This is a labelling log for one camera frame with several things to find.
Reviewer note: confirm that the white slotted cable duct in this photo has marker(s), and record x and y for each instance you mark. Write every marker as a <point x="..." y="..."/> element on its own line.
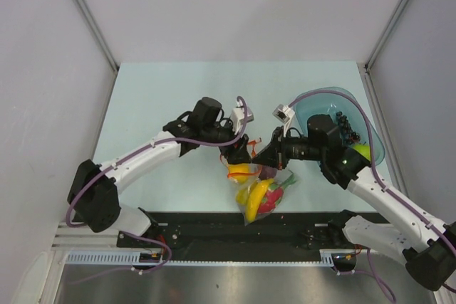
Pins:
<point x="126" y="258"/>

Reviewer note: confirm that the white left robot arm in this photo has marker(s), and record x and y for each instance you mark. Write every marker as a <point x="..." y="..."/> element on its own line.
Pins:
<point x="93" y="198"/>

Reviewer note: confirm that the teal plastic fruit tray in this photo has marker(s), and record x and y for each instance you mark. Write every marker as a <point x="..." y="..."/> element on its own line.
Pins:
<point x="338" y="103"/>

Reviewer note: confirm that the red dragon fruit toy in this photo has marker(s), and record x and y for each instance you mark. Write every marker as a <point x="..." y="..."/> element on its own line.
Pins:
<point x="275" y="193"/>

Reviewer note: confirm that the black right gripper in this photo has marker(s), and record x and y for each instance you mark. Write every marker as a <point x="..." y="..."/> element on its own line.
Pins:
<point x="283" y="147"/>

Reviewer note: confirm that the yellow lemon toy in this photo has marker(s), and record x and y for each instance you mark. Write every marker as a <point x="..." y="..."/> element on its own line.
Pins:
<point x="238" y="173"/>

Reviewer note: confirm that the purple onion toy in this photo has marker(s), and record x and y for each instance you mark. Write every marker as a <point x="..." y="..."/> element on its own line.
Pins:
<point x="267" y="173"/>

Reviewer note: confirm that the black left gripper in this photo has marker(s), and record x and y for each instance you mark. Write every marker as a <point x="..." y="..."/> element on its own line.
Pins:
<point x="236" y="152"/>

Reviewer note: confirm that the yellow banana toy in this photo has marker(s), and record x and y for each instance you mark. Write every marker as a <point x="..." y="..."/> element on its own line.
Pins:
<point x="255" y="198"/>

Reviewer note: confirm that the green apple toy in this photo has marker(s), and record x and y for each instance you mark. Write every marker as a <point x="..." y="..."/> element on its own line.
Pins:
<point x="364" y="150"/>

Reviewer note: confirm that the black table edge rail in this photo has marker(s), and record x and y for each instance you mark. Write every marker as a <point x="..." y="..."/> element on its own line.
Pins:
<point x="224" y="237"/>

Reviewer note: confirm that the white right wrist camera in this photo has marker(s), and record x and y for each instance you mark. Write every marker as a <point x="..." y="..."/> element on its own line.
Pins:
<point x="285" y="115"/>

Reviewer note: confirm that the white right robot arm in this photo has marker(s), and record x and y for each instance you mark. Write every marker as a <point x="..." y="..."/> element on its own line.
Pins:
<point x="421" y="242"/>

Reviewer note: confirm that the dark grape bunch toy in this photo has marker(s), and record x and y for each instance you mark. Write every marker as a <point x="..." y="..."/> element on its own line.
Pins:
<point x="349" y="135"/>

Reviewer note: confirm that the clear zip bag orange zipper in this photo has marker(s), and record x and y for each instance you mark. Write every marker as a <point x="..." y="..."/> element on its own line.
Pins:
<point x="253" y="147"/>

